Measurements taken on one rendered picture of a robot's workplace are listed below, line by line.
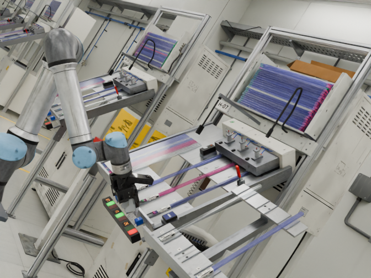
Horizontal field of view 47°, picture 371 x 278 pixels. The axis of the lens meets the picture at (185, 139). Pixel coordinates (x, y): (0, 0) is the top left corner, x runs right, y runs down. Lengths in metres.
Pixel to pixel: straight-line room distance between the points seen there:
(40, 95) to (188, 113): 1.90
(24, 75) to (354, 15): 4.12
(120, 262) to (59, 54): 1.28
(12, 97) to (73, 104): 4.79
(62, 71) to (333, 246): 2.60
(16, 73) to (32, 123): 4.59
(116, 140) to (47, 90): 0.30
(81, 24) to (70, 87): 4.85
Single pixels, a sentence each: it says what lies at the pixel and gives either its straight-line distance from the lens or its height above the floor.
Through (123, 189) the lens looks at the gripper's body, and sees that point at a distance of 1.67.
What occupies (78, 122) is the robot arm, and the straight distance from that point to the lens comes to 1.48.
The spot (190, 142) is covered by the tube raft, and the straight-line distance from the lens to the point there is 2.32.
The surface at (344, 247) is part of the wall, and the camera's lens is 3.49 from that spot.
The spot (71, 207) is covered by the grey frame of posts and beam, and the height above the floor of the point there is 0.45.
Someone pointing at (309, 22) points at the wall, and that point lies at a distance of 4.79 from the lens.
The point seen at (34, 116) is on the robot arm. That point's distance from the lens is 1.64.
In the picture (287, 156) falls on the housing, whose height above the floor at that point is 1.26.
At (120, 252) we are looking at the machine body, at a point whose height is 0.36.
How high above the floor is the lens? 1.13
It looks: 1 degrees down
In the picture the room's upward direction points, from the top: 32 degrees clockwise
